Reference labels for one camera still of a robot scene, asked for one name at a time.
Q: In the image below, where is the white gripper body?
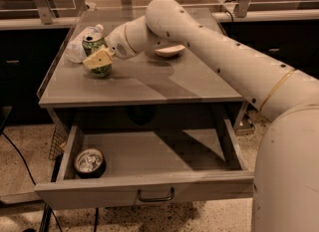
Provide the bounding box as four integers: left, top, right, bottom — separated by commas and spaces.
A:
106, 24, 137, 60

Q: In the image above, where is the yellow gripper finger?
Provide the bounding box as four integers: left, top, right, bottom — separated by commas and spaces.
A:
83, 47, 113, 70

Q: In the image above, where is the green soda can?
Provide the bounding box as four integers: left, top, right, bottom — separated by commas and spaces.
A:
82, 33, 112, 78

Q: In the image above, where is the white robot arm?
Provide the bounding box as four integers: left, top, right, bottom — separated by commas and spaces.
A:
106, 0, 319, 232

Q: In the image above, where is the dark can in drawer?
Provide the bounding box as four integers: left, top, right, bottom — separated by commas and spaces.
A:
73, 148, 107, 179

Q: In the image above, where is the grey open top drawer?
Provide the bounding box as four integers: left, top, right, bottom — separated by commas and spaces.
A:
35, 119, 253, 209

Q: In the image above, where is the clear plastic water bottle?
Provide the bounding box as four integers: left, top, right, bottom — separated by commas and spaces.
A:
65, 24, 104, 64

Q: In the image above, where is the white bowl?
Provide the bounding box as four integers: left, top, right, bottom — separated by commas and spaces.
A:
155, 45, 184, 58

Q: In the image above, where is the grey cabinet counter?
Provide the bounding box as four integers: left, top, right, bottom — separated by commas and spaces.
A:
36, 7, 248, 134

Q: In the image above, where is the wire mesh basket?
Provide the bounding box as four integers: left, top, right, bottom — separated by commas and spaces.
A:
49, 127, 67, 160

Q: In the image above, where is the black drawer handle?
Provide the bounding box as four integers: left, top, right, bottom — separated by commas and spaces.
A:
138, 187, 175, 203

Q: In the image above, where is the black floor cable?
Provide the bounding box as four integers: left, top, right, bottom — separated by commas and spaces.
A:
0, 131, 64, 232

